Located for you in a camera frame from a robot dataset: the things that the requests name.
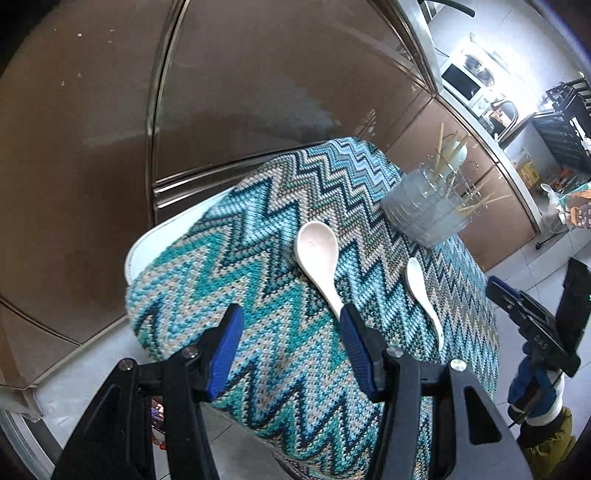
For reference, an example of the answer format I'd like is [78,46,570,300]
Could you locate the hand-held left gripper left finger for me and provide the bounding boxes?
[51,302,245,480]

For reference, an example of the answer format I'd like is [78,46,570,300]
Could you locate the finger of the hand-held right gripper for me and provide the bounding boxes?
[486,275,527,321]

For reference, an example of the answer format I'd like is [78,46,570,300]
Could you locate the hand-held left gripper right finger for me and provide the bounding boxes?
[339,303,532,480]

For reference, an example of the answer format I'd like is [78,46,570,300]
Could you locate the white ceramic spoon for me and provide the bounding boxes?
[405,257,445,352]

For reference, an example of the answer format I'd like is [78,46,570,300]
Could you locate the pink ceramic spoon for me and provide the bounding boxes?
[295,222,345,317]

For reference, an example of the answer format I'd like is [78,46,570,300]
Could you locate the clear wire utensil holder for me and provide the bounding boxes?
[380,154,477,248]

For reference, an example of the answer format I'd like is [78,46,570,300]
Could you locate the person's right forearm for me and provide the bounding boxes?
[517,406,578,468]

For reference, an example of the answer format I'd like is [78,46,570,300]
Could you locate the person's right hand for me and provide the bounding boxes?
[508,354,567,418]

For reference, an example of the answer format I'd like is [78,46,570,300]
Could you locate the zigzag woven table cloth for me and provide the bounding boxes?
[127,137,500,480]

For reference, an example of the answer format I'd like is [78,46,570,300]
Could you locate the white plastic bag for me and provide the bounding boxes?
[540,182,572,232]

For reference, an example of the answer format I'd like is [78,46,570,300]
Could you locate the brown patterned cloth bag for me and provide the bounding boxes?
[568,188,591,230]

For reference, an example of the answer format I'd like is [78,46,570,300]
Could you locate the black crate rack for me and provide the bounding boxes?
[531,80,591,175]

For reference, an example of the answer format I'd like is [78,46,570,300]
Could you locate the steel kettle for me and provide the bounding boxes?
[488,99,521,140]

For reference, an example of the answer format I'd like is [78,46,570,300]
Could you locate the white microwave oven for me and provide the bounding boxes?
[438,48,498,103]

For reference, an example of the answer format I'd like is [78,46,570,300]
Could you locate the brown kitchen cabinets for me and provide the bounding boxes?
[0,0,542,398]

